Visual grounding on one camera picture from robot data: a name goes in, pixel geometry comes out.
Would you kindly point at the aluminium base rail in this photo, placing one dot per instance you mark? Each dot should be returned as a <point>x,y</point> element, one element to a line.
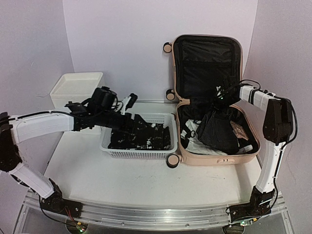
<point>151,218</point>

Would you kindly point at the white perforated plastic basket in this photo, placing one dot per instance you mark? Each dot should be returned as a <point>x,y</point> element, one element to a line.
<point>168,119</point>

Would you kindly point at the dark jeans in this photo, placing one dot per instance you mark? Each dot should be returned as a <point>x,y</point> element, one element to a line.
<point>216,131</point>

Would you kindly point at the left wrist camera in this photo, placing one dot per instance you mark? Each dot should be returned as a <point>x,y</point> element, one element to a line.
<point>128,102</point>

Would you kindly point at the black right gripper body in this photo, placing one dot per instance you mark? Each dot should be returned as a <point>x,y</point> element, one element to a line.
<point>226,101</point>

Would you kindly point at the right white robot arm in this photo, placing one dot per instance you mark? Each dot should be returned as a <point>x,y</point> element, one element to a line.
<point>279,129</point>

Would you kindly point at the white tube bottle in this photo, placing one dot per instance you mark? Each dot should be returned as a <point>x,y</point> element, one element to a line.
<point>245,149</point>

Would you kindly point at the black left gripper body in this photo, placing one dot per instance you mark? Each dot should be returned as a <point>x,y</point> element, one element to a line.
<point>124,126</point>

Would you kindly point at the white drawer cabinet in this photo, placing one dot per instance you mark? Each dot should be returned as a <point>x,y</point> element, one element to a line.
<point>75,87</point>

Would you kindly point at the pink hard-shell suitcase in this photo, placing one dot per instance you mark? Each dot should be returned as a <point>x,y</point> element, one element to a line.
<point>200,64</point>

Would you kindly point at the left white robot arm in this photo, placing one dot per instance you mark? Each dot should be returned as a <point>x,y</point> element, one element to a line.
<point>27,141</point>

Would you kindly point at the black white patterned garment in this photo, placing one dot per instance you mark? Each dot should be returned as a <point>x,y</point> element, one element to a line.
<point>142,136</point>

